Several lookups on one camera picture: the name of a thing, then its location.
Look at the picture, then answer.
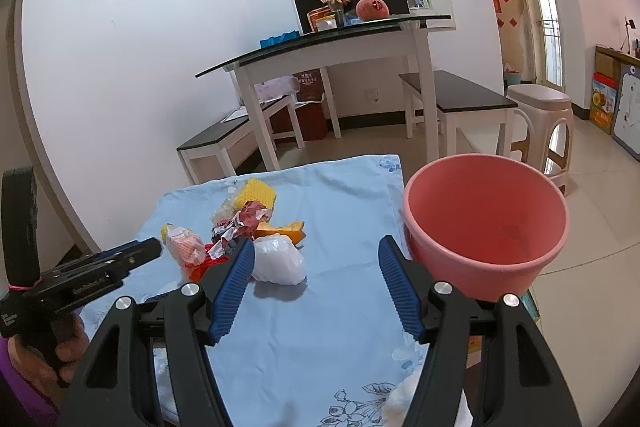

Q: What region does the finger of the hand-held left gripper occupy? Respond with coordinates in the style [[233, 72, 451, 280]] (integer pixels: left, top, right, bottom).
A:
[[95, 238, 164, 275]]

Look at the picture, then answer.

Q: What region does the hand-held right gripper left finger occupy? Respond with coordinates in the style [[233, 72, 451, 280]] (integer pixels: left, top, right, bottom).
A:
[[59, 237, 257, 427]]

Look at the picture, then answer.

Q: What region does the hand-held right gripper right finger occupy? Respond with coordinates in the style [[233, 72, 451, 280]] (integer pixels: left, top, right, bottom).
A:
[[377, 234, 583, 427]]

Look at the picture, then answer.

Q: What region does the red white wrapper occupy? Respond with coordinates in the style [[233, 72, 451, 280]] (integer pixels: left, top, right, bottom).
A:
[[207, 201, 273, 260]]

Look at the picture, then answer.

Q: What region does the large orange peel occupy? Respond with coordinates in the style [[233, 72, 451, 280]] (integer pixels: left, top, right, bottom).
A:
[[252, 220, 306, 246]]

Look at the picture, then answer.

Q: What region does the pink plastic bucket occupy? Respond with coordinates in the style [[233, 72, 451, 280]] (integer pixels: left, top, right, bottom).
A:
[[402, 154, 571, 303]]

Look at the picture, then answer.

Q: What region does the person's left forearm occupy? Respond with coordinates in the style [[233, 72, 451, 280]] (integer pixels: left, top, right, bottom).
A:
[[0, 336, 62, 415]]

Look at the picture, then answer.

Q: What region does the person's left hand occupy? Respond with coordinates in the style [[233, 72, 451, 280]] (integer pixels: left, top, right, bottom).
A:
[[12, 309, 91, 390]]

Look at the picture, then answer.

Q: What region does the red foam fruit net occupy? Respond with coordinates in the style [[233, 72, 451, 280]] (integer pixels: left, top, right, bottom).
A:
[[180, 243, 223, 283]]

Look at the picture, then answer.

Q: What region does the white crumpled plastic bag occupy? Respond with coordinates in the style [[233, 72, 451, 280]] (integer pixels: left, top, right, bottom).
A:
[[251, 237, 307, 286]]

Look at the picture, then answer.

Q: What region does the clear plastic wrap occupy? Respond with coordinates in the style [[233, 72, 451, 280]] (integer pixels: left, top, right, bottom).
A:
[[210, 198, 242, 228]]

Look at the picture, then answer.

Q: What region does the light blue floral cloth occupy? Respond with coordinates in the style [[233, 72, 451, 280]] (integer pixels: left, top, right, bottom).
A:
[[79, 154, 473, 427]]

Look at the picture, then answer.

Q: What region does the yellow foam fruit net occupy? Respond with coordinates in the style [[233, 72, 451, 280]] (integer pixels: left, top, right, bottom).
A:
[[235, 177, 277, 210]]

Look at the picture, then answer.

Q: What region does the long white bench dark seat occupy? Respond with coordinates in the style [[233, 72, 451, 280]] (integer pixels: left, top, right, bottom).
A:
[[176, 93, 306, 186]]

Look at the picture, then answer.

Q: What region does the red cardboard box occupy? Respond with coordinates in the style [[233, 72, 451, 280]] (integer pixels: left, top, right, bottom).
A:
[[269, 71, 329, 142]]

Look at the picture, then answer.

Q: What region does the short white bench dark seat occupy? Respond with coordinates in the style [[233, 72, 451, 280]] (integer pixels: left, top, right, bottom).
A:
[[398, 70, 519, 158]]

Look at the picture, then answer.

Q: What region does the pink floral bag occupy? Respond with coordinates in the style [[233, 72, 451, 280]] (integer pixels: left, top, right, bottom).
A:
[[254, 76, 301, 104]]

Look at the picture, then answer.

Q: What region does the beige plastic stool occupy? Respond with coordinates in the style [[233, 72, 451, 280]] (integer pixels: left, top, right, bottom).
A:
[[504, 85, 574, 196]]

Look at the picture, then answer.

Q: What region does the white table with glass top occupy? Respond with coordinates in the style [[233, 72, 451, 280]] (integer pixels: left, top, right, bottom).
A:
[[195, 14, 453, 172]]

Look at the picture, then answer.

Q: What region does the blue tray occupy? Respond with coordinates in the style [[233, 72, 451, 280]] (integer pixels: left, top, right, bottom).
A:
[[259, 29, 301, 49]]

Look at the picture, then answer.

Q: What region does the colourful cardboard box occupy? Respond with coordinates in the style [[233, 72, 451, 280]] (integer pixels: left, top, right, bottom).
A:
[[589, 73, 621, 136]]

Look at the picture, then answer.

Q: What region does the red pomegranate ornament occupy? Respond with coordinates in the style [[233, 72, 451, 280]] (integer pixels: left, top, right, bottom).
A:
[[355, 0, 391, 22]]

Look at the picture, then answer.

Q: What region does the orange snack box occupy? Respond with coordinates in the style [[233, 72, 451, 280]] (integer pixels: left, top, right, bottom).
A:
[[306, 6, 339, 33]]

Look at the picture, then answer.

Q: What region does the grey framed drawing board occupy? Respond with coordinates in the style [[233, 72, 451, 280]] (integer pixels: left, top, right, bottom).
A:
[[612, 61, 640, 161]]

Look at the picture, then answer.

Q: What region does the glass balcony door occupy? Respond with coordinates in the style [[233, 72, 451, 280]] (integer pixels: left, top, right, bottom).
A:
[[516, 0, 565, 90]]

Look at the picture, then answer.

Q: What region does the wooden desk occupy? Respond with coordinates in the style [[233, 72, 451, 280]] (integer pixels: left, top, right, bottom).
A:
[[594, 44, 640, 138]]

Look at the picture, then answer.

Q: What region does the small camera on stand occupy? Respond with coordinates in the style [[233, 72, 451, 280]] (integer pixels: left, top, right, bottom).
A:
[[620, 19, 637, 54]]

